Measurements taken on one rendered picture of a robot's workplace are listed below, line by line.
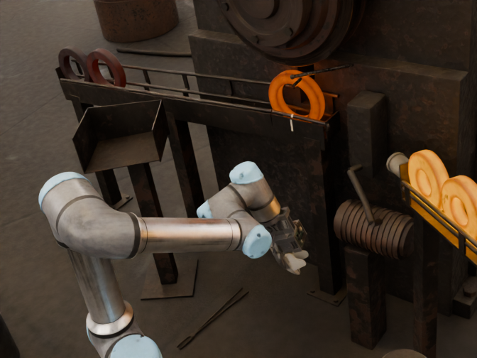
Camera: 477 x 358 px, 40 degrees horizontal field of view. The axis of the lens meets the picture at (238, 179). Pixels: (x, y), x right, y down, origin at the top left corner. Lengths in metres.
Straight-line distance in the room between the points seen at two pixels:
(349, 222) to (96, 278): 0.75
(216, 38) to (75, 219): 1.07
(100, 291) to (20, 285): 1.27
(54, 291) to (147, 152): 0.80
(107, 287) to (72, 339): 0.94
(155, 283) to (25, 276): 0.58
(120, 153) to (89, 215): 0.92
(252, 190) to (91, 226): 0.47
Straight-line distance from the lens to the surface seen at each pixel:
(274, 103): 2.05
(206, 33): 2.27
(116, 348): 1.61
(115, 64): 2.55
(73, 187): 1.40
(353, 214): 1.88
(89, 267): 1.51
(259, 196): 1.64
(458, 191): 1.54
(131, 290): 2.58
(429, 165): 1.63
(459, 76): 1.82
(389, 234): 1.84
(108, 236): 1.32
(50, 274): 2.80
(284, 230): 1.71
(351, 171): 1.92
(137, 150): 2.21
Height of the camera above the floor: 1.68
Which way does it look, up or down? 34 degrees down
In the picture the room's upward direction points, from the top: 10 degrees counter-clockwise
